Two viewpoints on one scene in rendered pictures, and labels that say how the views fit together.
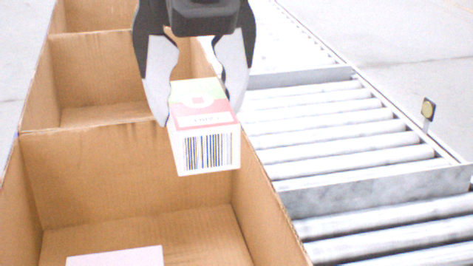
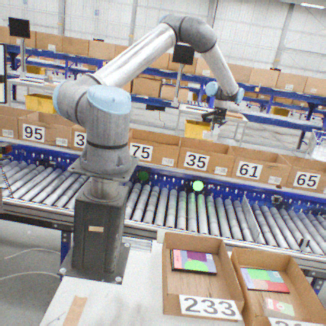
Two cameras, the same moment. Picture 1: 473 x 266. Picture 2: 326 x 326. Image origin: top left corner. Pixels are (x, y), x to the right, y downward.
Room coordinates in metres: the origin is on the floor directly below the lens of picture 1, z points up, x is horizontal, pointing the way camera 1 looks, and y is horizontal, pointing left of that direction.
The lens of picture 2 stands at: (0.61, -1.96, 1.60)
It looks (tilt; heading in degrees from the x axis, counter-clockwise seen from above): 21 degrees down; 105
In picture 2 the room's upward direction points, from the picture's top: 9 degrees clockwise
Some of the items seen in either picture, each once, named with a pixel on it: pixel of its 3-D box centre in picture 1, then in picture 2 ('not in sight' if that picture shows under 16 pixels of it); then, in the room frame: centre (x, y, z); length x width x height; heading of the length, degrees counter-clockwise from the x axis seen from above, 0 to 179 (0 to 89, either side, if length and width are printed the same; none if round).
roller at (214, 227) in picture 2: not in sight; (212, 216); (0.56, -0.33, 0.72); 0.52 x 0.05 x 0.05; 103
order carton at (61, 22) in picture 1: (121, 38); (307, 175); (1.15, 0.27, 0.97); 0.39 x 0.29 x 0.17; 13
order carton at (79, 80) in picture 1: (129, 111); (255, 165); (0.76, 0.19, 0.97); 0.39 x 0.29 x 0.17; 13
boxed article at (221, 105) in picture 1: (199, 123); (209, 135); (0.40, 0.03, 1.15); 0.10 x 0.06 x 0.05; 13
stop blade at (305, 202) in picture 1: (370, 195); (249, 217); (0.78, -0.28, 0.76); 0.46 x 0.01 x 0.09; 103
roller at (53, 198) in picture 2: not in sight; (62, 188); (-0.39, -0.55, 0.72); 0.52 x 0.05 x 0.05; 103
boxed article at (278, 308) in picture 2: not in sight; (278, 311); (0.91, -1.01, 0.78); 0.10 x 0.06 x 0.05; 4
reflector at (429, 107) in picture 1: (426, 120); (302, 247); (1.07, -0.48, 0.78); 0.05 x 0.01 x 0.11; 13
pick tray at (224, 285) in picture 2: not in sight; (196, 271); (0.58, -0.97, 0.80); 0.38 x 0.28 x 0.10; 109
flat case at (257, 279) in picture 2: not in sight; (263, 279); (0.86, -0.84, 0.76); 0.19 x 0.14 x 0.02; 21
